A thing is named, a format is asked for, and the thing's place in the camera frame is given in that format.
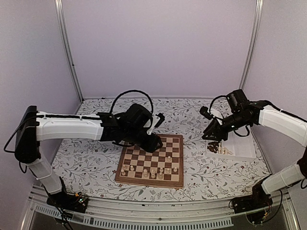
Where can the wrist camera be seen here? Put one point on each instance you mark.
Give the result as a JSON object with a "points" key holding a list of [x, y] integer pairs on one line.
{"points": [[211, 114], [154, 122]]}

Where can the white plastic tray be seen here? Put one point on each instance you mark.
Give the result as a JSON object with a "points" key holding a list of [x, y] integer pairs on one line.
{"points": [[239, 142]]}

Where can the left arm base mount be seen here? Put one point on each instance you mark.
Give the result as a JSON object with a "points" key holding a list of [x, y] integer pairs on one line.
{"points": [[77, 202]]}

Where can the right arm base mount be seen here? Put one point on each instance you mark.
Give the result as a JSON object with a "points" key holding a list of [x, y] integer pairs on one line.
{"points": [[256, 208]]}

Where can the aluminium frame post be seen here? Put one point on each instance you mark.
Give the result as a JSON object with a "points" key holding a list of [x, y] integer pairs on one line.
{"points": [[252, 43], [67, 48]]}

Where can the light bishop piece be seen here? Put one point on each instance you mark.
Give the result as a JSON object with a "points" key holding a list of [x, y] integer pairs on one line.
{"points": [[160, 176]]}

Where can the front aluminium rail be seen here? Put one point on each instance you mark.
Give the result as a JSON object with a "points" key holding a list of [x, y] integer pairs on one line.
{"points": [[113, 214]]}

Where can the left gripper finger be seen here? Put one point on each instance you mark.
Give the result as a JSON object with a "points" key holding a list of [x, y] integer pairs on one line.
{"points": [[159, 143], [151, 149]]}

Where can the floral patterned table mat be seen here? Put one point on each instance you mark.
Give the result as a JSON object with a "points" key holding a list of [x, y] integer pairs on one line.
{"points": [[90, 166]]}

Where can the left aluminium frame post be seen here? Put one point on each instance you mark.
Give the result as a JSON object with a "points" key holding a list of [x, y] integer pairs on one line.
{"points": [[67, 48]]}

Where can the light queen piece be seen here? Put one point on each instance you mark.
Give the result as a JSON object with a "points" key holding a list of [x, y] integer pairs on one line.
{"points": [[145, 173]]}

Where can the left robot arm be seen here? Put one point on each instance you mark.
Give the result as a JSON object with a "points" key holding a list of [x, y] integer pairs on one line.
{"points": [[133, 127]]}

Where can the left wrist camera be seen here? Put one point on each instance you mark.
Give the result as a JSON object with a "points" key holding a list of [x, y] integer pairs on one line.
{"points": [[154, 122]]}

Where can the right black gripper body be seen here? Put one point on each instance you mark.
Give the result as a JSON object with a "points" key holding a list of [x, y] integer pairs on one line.
{"points": [[234, 128]]}

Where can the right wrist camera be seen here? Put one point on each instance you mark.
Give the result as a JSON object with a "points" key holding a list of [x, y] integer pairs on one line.
{"points": [[211, 114]]}

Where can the pile of dark chess pieces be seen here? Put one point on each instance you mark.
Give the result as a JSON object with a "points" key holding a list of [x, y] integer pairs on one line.
{"points": [[214, 147]]}

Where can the light king piece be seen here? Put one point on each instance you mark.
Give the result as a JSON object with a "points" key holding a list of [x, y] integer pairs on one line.
{"points": [[153, 174]]}

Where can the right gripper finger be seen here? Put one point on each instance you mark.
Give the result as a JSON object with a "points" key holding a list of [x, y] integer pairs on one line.
{"points": [[214, 137], [212, 128]]}

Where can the wooden chess board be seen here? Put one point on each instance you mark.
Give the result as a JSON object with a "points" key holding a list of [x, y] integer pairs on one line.
{"points": [[140, 159]]}

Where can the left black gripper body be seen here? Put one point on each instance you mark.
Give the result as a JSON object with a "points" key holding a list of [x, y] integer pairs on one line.
{"points": [[143, 144]]}

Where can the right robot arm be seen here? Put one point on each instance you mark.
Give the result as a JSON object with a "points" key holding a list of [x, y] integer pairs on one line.
{"points": [[246, 113]]}

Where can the right aluminium frame post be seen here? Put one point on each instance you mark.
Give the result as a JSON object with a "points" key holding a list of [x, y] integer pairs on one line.
{"points": [[252, 43]]}

